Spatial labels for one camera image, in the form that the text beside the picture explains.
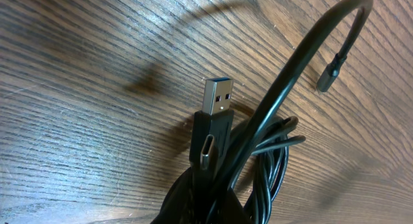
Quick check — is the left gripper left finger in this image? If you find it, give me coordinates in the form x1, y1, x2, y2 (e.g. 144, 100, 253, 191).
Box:
151, 168, 196, 224

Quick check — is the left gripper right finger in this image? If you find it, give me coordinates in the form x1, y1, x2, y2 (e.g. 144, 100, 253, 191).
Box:
222, 189, 251, 224

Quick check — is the black USB-A cable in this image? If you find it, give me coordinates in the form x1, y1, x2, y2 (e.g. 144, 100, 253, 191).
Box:
188, 77, 307, 224

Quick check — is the black USB-C cable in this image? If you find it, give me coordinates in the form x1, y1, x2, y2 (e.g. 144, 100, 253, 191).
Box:
193, 0, 374, 224

